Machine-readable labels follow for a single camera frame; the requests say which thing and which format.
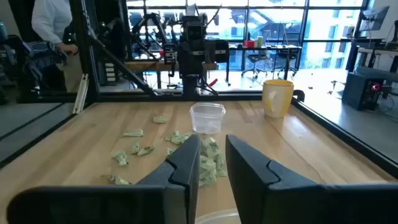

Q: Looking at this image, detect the light wooden desk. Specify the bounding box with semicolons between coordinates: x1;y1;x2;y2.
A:
356;46;398;74

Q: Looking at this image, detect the grey computer monitor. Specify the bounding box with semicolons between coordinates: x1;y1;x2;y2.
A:
360;5;390;32

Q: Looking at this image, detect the person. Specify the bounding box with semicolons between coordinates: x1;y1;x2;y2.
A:
30;0;79;56

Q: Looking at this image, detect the yellow ceramic mug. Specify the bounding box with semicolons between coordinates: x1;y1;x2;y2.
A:
262;79;295;119

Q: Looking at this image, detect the black office chair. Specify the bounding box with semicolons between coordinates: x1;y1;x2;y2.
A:
273;48;300;80
241;49;269;79

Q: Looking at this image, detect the person's hand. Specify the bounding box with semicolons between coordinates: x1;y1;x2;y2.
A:
57;42;79;56

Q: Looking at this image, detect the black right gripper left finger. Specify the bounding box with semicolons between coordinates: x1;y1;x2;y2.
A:
136;133;201;224

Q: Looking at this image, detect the clear plastic deli container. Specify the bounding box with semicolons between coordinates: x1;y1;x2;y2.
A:
195;208;242;224
189;102;226;135

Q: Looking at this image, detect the white aluminium rail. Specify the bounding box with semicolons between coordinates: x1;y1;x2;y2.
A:
72;73;90;115

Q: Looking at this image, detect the wooden workbench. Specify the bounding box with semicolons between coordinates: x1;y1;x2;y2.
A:
124;60;218;72

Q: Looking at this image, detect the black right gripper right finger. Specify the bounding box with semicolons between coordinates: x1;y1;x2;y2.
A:
225;133;324;224

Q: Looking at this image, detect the long office desk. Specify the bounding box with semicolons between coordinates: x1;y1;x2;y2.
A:
228;44;303;86

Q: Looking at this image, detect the black computer case red light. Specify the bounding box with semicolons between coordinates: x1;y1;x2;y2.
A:
341;70;388;112

